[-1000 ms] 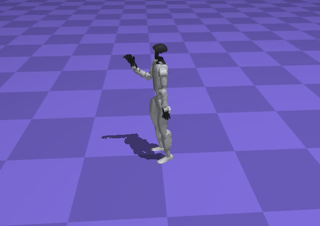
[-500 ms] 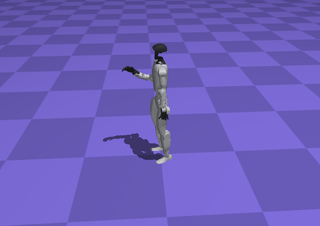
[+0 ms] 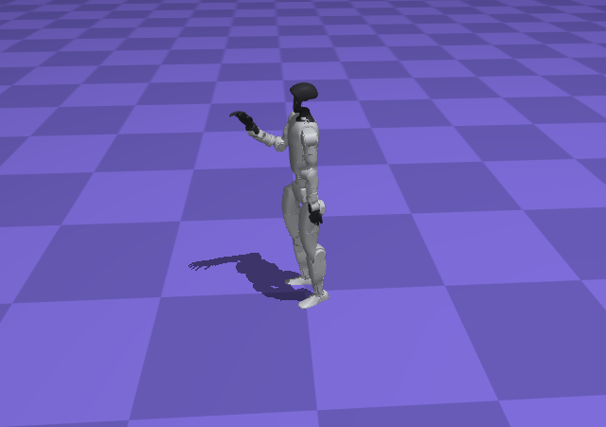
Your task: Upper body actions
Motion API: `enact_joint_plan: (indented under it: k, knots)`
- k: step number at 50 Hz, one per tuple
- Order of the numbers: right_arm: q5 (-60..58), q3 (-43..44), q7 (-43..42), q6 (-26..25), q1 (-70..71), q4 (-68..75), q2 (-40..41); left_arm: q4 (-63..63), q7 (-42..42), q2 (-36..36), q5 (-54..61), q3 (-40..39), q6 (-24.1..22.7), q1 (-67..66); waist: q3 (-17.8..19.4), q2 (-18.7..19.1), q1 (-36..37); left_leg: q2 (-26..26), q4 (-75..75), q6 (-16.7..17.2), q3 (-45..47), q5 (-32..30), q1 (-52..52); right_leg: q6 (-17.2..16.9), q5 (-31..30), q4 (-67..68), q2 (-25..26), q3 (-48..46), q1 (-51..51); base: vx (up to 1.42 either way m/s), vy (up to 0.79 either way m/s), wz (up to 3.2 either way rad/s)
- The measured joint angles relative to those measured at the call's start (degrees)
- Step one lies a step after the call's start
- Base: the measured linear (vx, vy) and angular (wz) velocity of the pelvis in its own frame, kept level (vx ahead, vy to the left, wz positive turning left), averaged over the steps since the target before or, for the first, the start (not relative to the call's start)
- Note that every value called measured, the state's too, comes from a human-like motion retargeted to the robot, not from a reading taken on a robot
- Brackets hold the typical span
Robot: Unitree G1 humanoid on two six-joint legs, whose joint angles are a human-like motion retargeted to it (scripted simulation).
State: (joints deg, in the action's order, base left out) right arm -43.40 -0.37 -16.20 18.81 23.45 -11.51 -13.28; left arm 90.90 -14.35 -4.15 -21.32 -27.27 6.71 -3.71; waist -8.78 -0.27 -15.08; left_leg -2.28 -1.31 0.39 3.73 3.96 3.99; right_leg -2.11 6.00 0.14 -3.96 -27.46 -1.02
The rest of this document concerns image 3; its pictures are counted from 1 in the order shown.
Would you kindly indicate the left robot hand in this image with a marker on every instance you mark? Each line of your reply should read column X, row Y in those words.
column 315, row 215

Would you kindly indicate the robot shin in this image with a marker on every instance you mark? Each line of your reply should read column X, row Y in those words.
column 301, row 258
column 317, row 269

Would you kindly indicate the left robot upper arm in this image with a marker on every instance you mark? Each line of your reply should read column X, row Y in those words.
column 309, row 138

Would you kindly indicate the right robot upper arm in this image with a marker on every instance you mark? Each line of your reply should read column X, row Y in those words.
column 281, row 143

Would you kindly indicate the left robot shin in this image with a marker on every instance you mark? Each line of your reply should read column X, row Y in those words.
column 317, row 269

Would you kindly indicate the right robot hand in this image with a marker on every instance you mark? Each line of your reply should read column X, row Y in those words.
column 247, row 121

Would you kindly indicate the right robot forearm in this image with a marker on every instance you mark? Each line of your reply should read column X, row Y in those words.
column 263, row 137

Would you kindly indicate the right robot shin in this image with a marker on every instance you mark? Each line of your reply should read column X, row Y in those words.
column 301, row 258

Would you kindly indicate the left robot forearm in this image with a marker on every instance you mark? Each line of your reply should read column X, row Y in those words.
column 311, row 190

